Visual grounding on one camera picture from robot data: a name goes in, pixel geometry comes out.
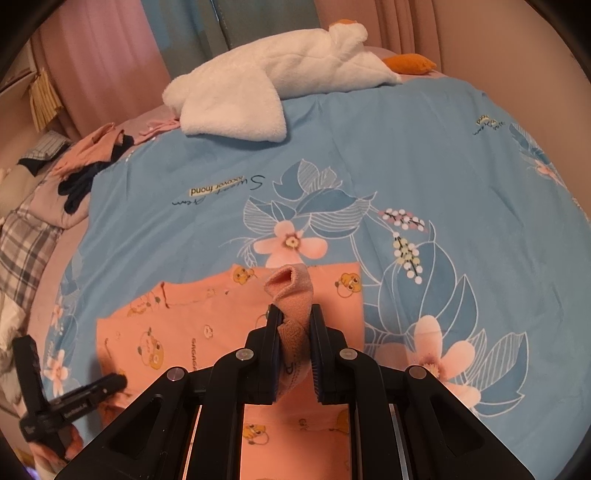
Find white wall shelf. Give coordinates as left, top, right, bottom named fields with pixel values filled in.
left=1, top=40, right=37, bottom=97

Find pink and blue curtains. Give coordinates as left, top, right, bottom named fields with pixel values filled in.
left=31, top=0, right=441, bottom=138

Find folded orange clothes pile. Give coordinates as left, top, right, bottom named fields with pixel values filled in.
left=50, top=123, right=124, bottom=178

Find person left hand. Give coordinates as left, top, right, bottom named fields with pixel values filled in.
left=28, top=425, right=84, bottom=479

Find dark navy clothes pile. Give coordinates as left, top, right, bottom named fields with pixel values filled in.
left=58, top=132, right=134, bottom=214

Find pink folded garment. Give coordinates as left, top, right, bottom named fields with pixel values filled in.
left=135, top=117, right=180, bottom=143

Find mauve pillow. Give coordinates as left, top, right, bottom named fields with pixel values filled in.
left=23, top=176, right=90, bottom=230

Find striped grey cushion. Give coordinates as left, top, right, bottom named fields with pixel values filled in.
left=21, top=131, right=71, bottom=161

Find white goose plush toy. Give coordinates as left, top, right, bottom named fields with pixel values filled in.
left=162, top=20, right=437, bottom=143

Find blue floral bed sheet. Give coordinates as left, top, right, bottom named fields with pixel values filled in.
left=43, top=78, right=590, bottom=479

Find grey plaid pillow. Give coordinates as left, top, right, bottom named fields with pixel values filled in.
left=1, top=207, right=62, bottom=313

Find orange bear print shirt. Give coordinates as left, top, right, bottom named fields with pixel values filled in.
left=96, top=263, right=363, bottom=479

